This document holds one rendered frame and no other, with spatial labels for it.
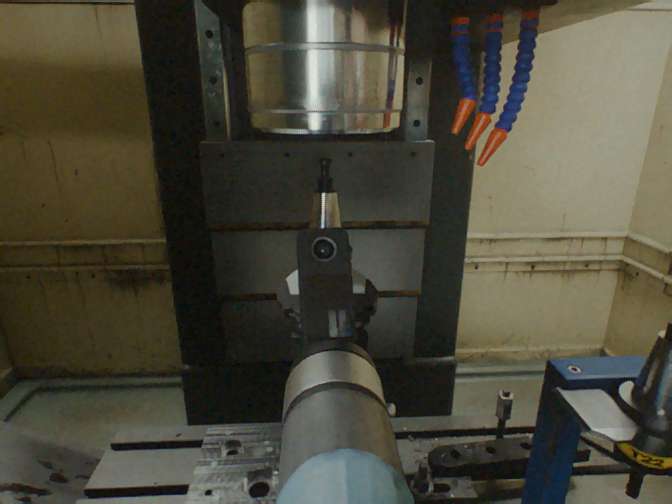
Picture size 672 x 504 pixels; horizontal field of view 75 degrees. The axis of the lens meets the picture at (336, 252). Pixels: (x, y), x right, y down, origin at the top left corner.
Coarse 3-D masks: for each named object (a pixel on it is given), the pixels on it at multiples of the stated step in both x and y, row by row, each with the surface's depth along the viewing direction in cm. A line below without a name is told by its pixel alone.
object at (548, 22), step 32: (224, 0) 42; (416, 0) 42; (576, 0) 42; (608, 0) 42; (640, 0) 42; (416, 32) 62; (448, 32) 62; (480, 32) 62; (512, 32) 62; (544, 32) 62
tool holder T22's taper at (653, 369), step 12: (660, 336) 39; (660, 348) 39; (648, 360) 40; (660, 360) 39; (648, 372) 40; (660, 372) 39; (636, 384) 41; (648, 384) 40; (660, 384) 39; (636, 396) 41; (648, 396) 40; (660, 396) 39; (648, 408) 40; (660, 408) 39
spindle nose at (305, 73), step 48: (240, 0) 41; (288, 0) 36; (336, 0) 35; (384, 0) 37; (288, 48) 37; (336, 48) 37; (384, 48) 39; (288, 96) 38; (336, 96) 38; (384, 96) 40
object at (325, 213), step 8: (320, 192) 48; (336, 192) 48; (312, 200) 49; (320, 200) 47; (328, 200) 47; (336, 200) 48; (312, 208) 48; (320, 208) 48; (328, 208) 48; (336, 208) 48; (312, 216) 48; (320, 216) 48; (328, 216) 48; (336, 216) 48; (312, 224) 49; (320, 224) 48; (328, 224) 48; (336, 224) 48
